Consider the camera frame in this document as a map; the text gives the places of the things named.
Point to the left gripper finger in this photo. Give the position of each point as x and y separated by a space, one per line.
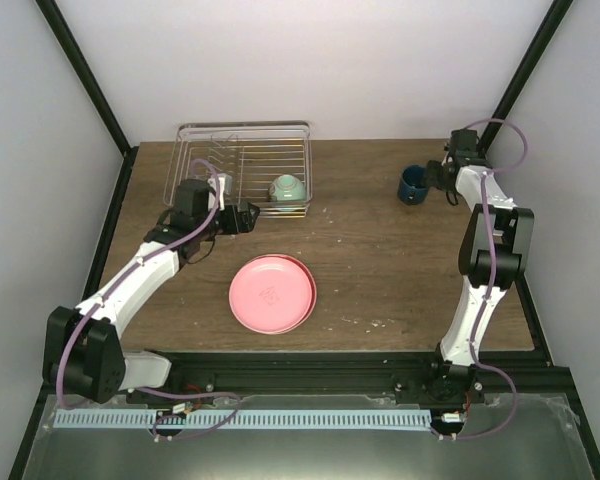
248 211
246 225

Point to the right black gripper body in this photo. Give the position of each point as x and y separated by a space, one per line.
434 180

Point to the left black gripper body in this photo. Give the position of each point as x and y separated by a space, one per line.
230 227

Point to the dark blue mug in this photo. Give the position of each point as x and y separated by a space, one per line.
412 189

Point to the green floral bowl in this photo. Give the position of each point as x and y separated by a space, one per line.
287 189

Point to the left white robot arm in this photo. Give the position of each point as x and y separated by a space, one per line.
82 351

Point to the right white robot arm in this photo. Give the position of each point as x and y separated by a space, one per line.
494 250

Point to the red plate underneath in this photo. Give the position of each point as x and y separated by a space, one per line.
312 282

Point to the pink plate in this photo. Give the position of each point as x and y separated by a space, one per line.
269 294

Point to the light blue slotted strip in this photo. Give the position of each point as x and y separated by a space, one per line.
391 420

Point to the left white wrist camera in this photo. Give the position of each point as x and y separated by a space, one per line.
220 190

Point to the wire dish rack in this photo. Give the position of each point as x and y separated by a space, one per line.
253 153

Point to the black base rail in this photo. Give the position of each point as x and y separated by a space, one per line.
413 377

